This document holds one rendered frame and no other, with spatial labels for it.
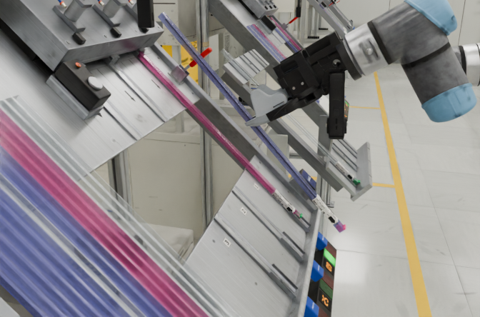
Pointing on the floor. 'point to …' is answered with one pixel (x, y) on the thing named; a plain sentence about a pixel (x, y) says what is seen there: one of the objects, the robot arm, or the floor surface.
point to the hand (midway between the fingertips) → (255, 123)
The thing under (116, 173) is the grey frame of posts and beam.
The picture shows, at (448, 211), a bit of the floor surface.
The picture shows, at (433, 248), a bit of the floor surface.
